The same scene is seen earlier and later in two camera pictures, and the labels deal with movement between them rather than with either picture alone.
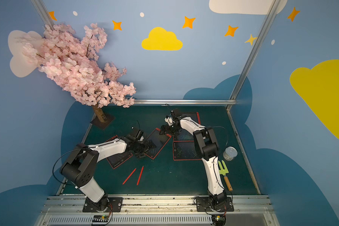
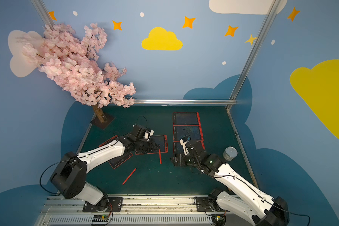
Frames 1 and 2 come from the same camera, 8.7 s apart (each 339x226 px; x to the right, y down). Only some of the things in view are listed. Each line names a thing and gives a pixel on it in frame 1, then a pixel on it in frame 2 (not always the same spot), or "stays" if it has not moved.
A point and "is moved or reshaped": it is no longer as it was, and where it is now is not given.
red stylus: [140, 176] -> [160, 155]
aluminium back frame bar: [212, 101] stays
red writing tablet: [115, 160] stays
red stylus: [129, 176] stays
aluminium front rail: [68, 210] stays
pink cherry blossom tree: [72, 59] stays
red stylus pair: [198, 118] stays
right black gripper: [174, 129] -> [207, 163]
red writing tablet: [160, 141] is moved or reshaped
